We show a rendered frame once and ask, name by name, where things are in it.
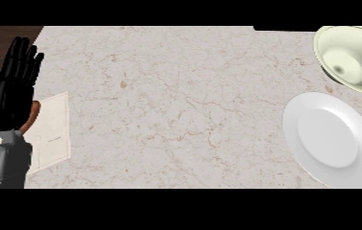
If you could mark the white plate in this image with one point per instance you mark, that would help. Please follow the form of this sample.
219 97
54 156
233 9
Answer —
327 138

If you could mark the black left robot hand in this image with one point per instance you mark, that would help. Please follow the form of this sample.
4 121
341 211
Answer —
17 80

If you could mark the pale green bowl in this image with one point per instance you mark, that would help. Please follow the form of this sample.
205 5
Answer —
341 55

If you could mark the cream placemat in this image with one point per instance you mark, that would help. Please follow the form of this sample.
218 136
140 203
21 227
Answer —
52 131

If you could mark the brown round object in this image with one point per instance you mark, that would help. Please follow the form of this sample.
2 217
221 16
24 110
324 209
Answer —
33 115

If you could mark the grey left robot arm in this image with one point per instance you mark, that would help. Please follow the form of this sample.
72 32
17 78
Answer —
14 157

